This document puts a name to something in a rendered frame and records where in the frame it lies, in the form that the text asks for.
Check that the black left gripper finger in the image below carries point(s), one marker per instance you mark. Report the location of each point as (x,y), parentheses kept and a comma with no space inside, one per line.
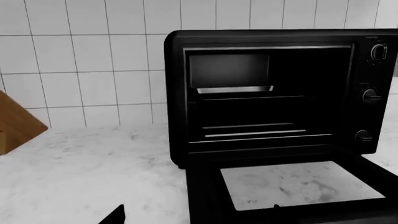
(115,216)

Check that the glass toaster oven door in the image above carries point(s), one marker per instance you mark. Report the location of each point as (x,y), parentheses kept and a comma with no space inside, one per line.
(205,193)

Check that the metal oven tray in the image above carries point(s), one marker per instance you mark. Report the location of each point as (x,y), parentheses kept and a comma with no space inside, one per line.
(235,89)

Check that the wooden block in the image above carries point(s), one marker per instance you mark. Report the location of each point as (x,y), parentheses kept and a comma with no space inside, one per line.
(15,126)

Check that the black oven knob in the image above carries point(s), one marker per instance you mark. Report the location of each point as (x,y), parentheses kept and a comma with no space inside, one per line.
(378,51)
(370,95)
(362,135)

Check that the black toaster oven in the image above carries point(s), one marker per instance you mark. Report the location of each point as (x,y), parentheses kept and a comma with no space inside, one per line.
(363,116)

